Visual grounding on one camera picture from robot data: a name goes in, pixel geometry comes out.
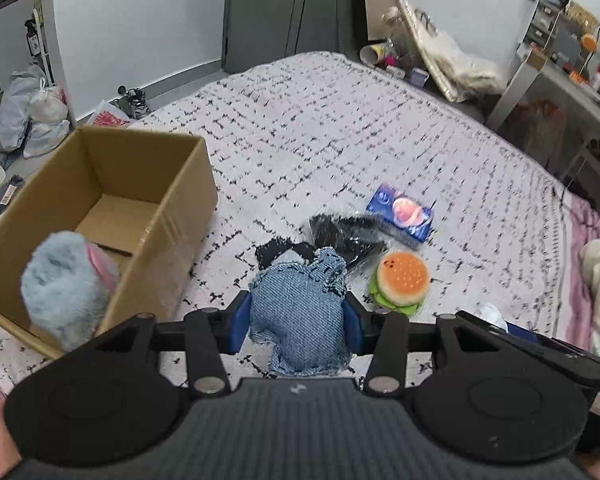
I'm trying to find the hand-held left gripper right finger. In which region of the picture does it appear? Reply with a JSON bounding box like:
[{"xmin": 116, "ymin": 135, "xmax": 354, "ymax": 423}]
[{"xmin": 344, "ymin": 292, "xmax": 485, "ymax": 397}]

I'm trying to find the white tote bag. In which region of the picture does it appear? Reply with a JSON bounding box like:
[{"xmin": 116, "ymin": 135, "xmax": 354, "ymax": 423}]
[{"xmin": 396, "ymin": 0, "xmax": 509, "ymax": 104}]

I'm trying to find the white plastic bag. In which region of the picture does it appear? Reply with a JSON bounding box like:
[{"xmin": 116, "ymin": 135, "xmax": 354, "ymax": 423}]
[{"xmin": 23, "ymin": 86, "xmax": 72, "ymax": 159}]

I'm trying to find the dark grey wardrobe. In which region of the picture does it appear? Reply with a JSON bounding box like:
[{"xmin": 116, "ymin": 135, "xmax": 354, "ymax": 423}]
[{"xmin": 222, "ymin": 0, "xmax": 367, "ymax": 74}]

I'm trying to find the white desk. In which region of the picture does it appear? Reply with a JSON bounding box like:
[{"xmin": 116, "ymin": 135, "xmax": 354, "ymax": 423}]
[{"xmin": 484, "ymin": 49, "xmax": 600, "ymax": 198}]

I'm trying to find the white crumpled tissue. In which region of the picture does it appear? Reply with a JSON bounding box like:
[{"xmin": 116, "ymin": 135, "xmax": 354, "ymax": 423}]
[{"xmin": 479, "ymin": 303, "xmax": 509, "ymax": 332}]

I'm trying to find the paper cup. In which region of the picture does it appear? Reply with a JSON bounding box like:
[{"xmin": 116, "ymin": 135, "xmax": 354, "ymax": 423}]
[{"xmin": 359, "ymin": 42, "xmax": 389, "ymax": 66}]

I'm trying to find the black and white cloth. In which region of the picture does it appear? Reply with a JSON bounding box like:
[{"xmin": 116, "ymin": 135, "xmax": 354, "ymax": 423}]
[{"xmin": 254, "ymin": 238, "xmax": 317, "ymax": 272}]

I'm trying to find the glass jar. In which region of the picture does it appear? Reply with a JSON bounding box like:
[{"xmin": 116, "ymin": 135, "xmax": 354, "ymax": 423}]
[{"xmin": 381, "ymin": 7, "xmax": 406, "ymax": 37}]

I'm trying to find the black spray bottle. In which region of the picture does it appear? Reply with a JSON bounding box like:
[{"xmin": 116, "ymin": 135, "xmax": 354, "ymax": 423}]
[{"xmin": 24, "ymin": 19, "xmax": 44, "ymax": 57}]

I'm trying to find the pair of dark shoes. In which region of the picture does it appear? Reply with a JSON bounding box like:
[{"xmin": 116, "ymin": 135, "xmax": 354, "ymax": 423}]
[{"xmin": 111, "ymin": 87, "xmax": 152, "ymax": 120}]

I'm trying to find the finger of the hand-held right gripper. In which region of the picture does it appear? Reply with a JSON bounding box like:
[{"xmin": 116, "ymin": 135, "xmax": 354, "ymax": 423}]
[{"xmin": 454, "ymin": 310, "xmax": 592, "ymax": 367}]

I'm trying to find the blue fluffy plush toy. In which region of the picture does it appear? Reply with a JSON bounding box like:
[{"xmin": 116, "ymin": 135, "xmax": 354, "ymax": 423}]
[{"xmin": 20, "ymin": 230, "xmax": 121, "ymax": 352}]

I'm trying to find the grey plastic bag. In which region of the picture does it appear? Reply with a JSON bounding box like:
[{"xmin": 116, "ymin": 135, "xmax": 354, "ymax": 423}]
[{"xmin": 0, "ymin": 64, "xmax": 47, "ymax": 154}]

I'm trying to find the blue denim soft pouch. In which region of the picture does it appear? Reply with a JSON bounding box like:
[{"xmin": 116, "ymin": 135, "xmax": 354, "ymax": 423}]
[{"xmin": 249, "ymin": 247, "xmax": 354, "ymax": 378}]

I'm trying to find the grey drawer unit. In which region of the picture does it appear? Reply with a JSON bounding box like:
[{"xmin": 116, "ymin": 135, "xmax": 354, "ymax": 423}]
[{"xmin": 522, "ymin": 0, "xmax": 567, "ymax": 52}]

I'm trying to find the white cabinet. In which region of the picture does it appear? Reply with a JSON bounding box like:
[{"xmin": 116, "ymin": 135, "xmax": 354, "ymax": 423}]
[{"xmin": 0, "ymin": 0, "xmax": 47, "ymax": 111}]

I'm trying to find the pink bed sheet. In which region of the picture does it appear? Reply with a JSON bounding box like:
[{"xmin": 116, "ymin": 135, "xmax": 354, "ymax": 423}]
[{"xmin": 552, "ymin": 192, "xmax": 600, "ymax": 348}]

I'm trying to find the black mesh item in wrapper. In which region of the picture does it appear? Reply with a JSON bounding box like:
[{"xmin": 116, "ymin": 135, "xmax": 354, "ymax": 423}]
[{"xmin": 302, "ymin": 213, "xmax": 389, "ymax": 281}]

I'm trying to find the orange desk lamp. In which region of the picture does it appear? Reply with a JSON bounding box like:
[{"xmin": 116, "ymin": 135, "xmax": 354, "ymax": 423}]
[{"xmin": 579, "ymin": 24, "xmax": 600, "ymax": 82}]

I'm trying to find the red patterned bag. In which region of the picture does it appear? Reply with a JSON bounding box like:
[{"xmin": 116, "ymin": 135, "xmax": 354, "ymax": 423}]
[{"xmin": 87, "ymin": 99, "xmax": 132, "ymax": 129}]

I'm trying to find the burger plush toy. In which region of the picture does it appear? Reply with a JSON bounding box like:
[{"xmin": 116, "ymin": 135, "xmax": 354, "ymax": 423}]
[{"xmin": 368, "ymin": 251, "xmax": 431, "ymax": 317}]

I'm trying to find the brown cardboard box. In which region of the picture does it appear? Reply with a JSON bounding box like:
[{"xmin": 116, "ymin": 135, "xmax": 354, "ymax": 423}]
[{"xmin": 0, "ymin": 125, "xmax": 219, "ymax": 360}]

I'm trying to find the wooden board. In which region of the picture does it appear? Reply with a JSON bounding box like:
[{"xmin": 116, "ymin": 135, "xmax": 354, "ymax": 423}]
[{"xmin": 359, "ymin": 0, "xmax": 404, "ymax": 44}]

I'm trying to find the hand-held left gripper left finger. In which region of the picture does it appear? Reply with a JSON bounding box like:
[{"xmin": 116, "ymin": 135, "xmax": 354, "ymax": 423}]
[{"xmin": 96, "ymin": 291, "xmax": 254, "ymax": 397}]

